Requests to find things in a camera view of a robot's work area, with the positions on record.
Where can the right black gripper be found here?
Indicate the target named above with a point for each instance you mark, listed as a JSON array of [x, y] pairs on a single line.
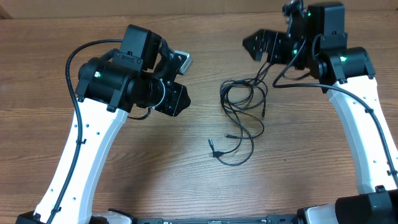
[[274, 43]]

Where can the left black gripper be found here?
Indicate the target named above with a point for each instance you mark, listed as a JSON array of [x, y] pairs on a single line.
[[173, 107]]

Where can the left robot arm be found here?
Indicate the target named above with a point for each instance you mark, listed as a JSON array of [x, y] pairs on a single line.
[[141, 72]]

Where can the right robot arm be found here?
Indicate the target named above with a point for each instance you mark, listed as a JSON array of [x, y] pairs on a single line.
[[316, 40]]

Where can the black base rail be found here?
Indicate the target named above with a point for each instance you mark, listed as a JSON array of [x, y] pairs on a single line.
[[268, 219]]

